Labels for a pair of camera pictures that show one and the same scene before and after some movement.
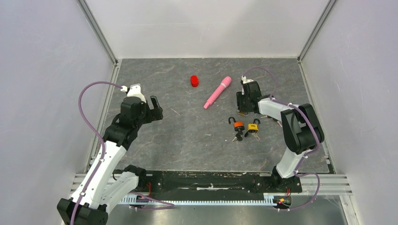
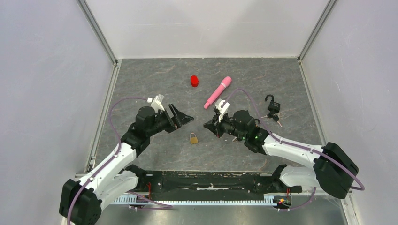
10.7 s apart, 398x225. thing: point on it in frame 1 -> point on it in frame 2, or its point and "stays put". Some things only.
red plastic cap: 194,80 stays put
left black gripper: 154,114 -> 179,119
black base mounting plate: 218,182 stays put
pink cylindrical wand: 225,81 stays put
